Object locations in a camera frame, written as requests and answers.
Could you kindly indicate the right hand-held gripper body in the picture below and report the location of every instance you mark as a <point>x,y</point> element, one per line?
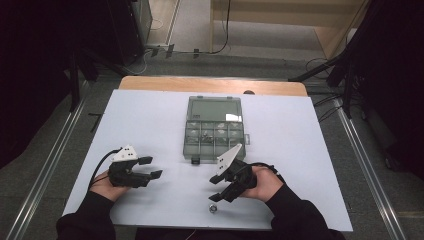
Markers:
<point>241,178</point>

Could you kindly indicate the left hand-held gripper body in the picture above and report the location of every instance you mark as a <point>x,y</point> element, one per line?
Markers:
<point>125,176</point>

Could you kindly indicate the steel hex nut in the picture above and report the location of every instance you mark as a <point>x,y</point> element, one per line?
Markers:
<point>213,209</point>

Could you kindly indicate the grey transparent compartment box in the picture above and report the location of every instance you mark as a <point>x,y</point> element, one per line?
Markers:
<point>213,110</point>

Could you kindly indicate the person's left hand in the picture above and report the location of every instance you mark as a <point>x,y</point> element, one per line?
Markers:
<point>105,190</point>

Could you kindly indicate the person's right hand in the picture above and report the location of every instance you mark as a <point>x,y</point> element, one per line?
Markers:
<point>266,185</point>

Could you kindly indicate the black curtain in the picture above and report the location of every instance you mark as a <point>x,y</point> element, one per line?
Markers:
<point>33,83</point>
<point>400,100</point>

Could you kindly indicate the black computer tower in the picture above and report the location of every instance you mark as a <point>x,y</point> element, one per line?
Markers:
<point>128,30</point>

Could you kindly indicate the black metal stand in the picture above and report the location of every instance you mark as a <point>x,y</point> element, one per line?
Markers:
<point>348,90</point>

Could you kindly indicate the light wooden furniture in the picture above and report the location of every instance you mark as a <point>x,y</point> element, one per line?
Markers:
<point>283,16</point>

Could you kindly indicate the metal floor rail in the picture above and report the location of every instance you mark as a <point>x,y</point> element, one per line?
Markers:
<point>50,163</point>
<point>366,166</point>

